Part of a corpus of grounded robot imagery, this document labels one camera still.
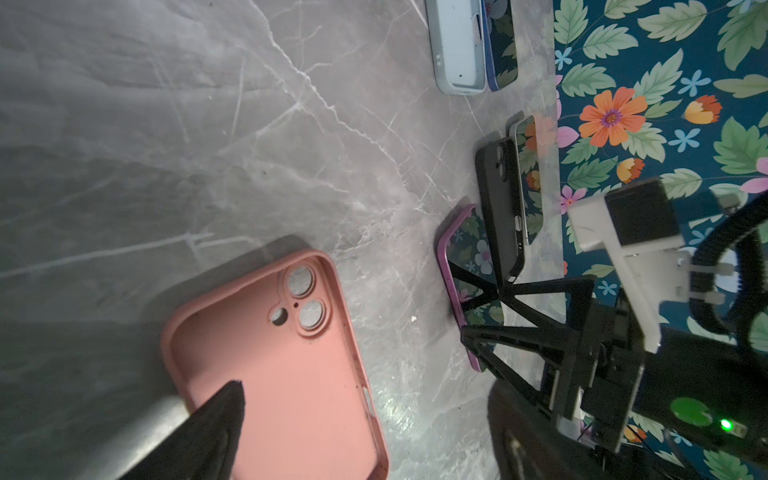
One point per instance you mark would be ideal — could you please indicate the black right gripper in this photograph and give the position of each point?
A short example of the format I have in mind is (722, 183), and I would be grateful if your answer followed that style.
(712, 392)

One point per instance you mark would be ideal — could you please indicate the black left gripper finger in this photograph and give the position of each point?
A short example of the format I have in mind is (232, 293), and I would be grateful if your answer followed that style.
(202, 447)

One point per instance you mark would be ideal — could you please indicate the pink phone case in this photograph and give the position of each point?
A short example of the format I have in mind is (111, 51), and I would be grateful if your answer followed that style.
(283, 332)

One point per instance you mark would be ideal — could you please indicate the purple-edged smartphone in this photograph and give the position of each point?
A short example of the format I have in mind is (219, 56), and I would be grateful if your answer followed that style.
(465, 262)

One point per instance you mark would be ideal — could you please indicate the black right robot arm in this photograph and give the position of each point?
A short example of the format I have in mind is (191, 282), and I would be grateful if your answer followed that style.
(564, 449)

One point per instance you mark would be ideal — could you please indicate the black phone case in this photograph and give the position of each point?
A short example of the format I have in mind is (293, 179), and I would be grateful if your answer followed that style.
(497, 170)

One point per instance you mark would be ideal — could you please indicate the light blue phone case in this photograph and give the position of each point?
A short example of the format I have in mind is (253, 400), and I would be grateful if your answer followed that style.
(456, 32)

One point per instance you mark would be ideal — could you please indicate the silver-edged black smartphone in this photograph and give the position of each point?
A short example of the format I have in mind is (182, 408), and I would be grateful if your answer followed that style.
(535, 140)

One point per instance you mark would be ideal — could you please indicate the blue-edged smartphone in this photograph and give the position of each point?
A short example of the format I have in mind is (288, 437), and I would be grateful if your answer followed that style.
(499, 44)

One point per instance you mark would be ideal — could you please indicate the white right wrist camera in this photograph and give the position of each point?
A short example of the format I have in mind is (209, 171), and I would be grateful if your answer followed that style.
(638, 227)

